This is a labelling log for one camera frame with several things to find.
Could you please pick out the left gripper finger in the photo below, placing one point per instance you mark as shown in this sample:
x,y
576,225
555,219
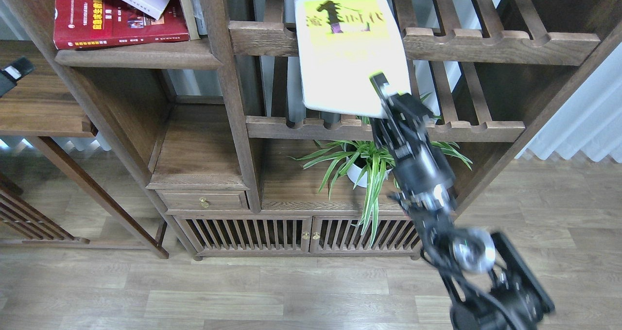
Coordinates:
x,y
14,72

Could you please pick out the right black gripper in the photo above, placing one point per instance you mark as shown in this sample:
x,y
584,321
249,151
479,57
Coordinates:
x,y
421,170

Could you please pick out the yellow cover book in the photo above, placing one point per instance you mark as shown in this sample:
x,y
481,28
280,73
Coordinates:
x,y
341,45

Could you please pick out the red cover book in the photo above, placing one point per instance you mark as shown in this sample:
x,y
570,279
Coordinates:
x,y
85,24

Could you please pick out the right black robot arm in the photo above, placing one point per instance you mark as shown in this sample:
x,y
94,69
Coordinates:
x,y
489,284

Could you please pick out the spider plant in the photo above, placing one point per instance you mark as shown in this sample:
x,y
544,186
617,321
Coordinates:
x,y
339,155

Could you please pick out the white plant pot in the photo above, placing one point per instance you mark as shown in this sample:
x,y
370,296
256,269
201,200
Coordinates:
x,y
360,169

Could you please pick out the right slatted cabinet door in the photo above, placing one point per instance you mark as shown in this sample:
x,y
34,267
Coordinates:
x,y
342,235

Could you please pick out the slatted cabinet door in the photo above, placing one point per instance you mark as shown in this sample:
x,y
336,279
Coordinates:
x,y
247,235
342,235

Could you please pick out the white curtain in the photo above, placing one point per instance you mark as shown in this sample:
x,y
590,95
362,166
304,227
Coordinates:
x,y
589,122

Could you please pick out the brown upright book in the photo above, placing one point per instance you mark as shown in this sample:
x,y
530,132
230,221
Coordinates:
x,y
189,17

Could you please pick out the white upright book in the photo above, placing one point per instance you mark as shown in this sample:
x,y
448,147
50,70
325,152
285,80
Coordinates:
x,y
199,17

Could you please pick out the small wooden drawer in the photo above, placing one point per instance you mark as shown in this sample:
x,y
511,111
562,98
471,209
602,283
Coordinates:
x,y
204,199

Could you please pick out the left slatted cabinet door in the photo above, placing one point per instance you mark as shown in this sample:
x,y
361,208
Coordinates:
x,y
247,235

